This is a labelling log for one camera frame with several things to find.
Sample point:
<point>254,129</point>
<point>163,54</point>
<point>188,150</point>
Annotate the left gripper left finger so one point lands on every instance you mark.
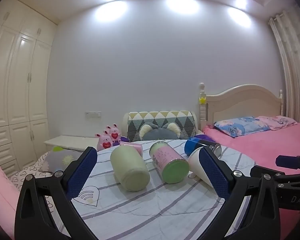
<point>33,219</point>

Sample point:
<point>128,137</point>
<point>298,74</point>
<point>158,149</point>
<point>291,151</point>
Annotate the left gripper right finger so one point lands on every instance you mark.
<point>262,218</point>

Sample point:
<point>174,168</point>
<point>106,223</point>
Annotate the white paper cup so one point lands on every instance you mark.
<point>196,168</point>

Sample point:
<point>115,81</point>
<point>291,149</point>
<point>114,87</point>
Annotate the pink can green lid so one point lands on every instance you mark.
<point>172,167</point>

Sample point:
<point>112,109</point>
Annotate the pale green cup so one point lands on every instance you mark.
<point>129,168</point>

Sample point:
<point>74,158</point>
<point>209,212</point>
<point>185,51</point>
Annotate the heart pattern sheet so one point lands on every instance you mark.
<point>36,170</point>

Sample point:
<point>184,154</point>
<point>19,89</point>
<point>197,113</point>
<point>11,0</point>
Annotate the pink bed blanket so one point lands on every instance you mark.
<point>264,147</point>

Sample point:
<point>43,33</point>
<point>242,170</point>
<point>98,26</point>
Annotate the grey flower cushion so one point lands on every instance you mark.
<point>58,159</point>

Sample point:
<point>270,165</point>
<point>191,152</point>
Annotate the pink pillow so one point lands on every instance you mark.
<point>277,122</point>

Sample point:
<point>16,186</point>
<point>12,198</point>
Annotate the striped white quilt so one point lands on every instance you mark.
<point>160,211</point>

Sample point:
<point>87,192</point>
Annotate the blue cartoon pillow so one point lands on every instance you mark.
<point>241,126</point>

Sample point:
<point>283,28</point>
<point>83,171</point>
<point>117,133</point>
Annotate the white nightstand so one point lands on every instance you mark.
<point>72,142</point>

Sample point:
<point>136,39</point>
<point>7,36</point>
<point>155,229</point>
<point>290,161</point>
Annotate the cream wooden headboard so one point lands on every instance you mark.
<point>238,101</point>

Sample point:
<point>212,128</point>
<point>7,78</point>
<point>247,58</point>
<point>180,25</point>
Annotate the purple blanket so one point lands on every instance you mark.
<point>202,136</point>

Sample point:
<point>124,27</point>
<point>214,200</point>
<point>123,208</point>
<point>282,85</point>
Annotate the blue black metal can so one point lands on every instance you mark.
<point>194,143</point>

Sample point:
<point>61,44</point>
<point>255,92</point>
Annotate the pink bunny plush left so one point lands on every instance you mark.
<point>104,140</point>

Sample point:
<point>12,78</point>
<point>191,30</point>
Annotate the pink bunny plush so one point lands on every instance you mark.
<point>104,140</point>
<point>114,133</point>

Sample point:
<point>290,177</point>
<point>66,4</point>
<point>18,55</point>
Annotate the pink bunny plush right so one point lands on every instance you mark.
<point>114,133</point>

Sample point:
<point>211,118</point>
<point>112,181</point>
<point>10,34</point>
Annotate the triangle pattern quilted cushion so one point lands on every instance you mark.
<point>132,122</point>

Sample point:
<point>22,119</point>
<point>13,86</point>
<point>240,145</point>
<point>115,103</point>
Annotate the yellow star sticker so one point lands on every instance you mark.
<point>202,101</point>

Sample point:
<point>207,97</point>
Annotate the grey plush cat toy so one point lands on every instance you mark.
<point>154,132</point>

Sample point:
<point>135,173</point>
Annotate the white curtain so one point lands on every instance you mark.
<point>286,29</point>

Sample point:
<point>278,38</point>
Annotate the white wardrobe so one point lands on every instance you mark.
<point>26,39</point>

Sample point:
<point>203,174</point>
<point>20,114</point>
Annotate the wall outlet panel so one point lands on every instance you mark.
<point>93,114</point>

